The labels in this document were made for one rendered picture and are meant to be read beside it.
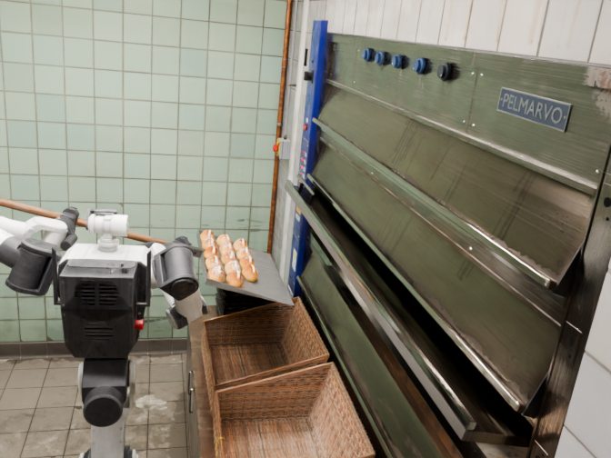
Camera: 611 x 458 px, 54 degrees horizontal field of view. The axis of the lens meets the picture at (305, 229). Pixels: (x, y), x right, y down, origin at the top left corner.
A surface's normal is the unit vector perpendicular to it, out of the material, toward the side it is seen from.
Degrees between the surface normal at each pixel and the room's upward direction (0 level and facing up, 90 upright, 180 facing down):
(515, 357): 70
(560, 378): 90
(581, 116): 90
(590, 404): 90
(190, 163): 90
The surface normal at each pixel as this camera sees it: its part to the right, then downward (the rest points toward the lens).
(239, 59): 0.22, 0.33
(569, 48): -0.97, -0.02
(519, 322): -0.88, -0.34
